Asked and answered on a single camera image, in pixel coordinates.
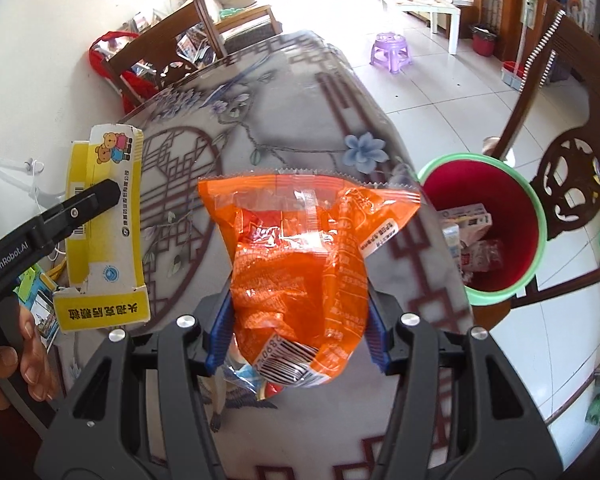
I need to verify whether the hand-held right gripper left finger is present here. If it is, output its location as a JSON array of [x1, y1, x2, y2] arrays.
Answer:
[[32, 287, 234, 480]]

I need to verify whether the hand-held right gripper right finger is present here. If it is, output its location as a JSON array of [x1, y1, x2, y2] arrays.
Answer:
[[365, 294, 565, 480]]

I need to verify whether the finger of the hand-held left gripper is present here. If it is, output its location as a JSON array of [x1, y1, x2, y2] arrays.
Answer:
[[39, 178, 122, 257]]

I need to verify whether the yellow bear print box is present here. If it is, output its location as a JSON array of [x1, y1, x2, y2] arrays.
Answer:
[[53, 123, 153, 333]]

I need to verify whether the orange snack bag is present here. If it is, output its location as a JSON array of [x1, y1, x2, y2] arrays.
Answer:
[[197, 167, 423, 389]]

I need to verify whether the red bin with green rim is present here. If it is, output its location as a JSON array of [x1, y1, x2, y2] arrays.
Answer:
[[416, 153, 548, 307]]

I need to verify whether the person's left hand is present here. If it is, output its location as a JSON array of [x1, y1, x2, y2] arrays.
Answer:
[[0, 305, 61, 412]]

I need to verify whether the blue silver crumpled wrapper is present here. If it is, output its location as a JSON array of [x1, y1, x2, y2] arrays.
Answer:
[[222, 350, 271, 398]]

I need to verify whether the yellow plastic clip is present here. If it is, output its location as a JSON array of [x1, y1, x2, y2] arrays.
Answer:
[[46, 259, 76, 281]]

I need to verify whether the blue yellow green stand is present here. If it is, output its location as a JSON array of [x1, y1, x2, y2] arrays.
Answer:
[[14, 264, 62, 352]]

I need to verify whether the white desk lamp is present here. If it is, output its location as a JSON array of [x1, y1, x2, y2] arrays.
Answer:
[[0, 152, 66, 201]]

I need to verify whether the red bag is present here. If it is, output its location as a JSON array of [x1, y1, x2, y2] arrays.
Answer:
[[88, 31, 154, 114]]

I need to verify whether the carved wooden chair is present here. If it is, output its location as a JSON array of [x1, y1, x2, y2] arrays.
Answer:
[[490, 9, 600, 311], [101, 0, 229, 111]]

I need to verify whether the wooden sofa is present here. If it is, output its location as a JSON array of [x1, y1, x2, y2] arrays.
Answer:
[[212, 4, 284, 43]]

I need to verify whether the red dustpan with broom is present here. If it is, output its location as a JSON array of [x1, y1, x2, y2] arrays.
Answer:
[[500, 0, 540, 92]]

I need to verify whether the purple plastic stool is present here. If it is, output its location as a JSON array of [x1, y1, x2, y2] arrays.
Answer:
[[369, 31, 414, 75]]

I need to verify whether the small red waste can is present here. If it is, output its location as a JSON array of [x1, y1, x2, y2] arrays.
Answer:
[[469, 24, 499, 58]]

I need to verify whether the small white table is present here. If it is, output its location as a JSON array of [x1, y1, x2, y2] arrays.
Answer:
[[379, 0, 475, 56]]

